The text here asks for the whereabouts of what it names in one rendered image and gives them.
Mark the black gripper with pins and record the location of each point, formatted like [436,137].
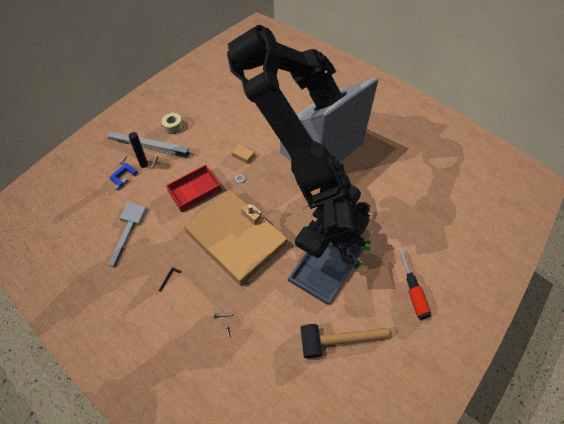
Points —
[311,239]

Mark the red-handled screwdriver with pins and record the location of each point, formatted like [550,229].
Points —
[416,293]

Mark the black rubber mallet with wooden handle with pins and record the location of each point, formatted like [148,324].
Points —
[312,341]

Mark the red shallow tray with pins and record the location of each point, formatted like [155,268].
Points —
[191,185]

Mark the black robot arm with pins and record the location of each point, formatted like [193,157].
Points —
[311,163]

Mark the black cylinder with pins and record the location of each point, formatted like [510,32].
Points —
[137,147]

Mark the light brown wooden board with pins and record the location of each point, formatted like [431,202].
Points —
[234,242]

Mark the grey metal washer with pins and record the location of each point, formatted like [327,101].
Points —
[239,181]

